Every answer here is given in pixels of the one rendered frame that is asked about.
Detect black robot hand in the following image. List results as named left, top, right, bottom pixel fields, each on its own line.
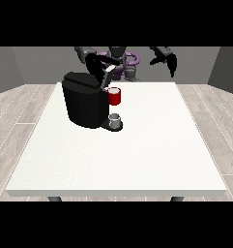
left=84, top=52, right=121, bottom=81
left=149, top=51, right=179, bottom=78

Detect red pod holder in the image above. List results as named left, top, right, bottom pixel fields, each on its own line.
left=106, top=86, right=122, bottom=107

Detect black coffee machine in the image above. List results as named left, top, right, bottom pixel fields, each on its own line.
left=61, top=71, right=124, bottom=132

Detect grey robot trunk purple rings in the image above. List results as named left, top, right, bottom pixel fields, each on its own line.
left=98, top=46, right=142, bottom=82

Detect small grey cup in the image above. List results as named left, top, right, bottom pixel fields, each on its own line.
left=108, top=112, right=123, bottom=129

